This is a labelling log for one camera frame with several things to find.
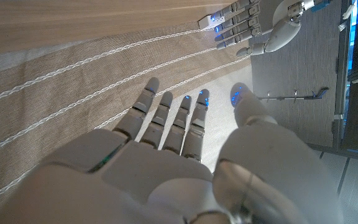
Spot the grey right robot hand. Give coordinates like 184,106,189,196
0,77,344,224

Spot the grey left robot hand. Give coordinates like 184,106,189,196
213,0,304,57

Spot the black metal rod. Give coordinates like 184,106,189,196
256,86,329,102

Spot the dark door panel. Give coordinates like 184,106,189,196
333,0,358,154

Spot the beige striped backdrop cloth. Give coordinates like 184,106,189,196
0,21,255,218

